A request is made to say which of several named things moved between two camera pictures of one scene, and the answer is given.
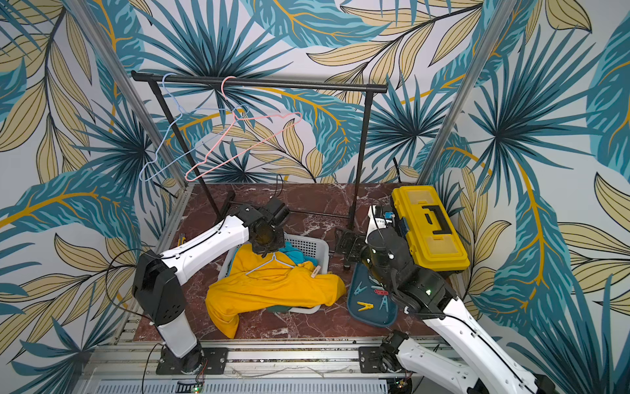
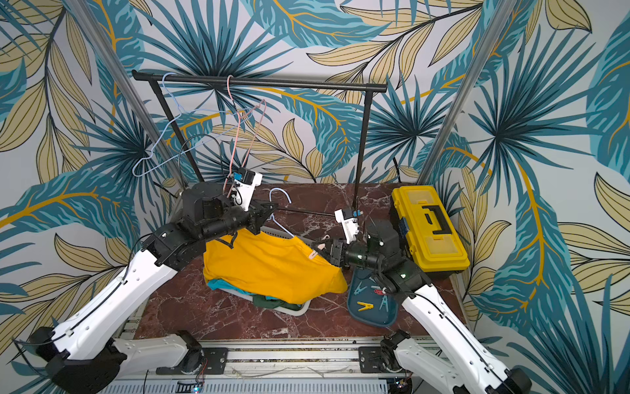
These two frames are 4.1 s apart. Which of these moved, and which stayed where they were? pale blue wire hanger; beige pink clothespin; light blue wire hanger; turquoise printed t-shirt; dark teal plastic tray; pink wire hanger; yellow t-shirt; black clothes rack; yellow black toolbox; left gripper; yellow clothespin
Moved: pale blue wire hanger; yellow t-shirt; turquoise printed t-shirt; light blue wire hanger; pink wire hanger; beige pink clothespin; left gripper
Stayed: yellow clothespin; dark teal plastic tray; yellow black toolbox; black clothes rack
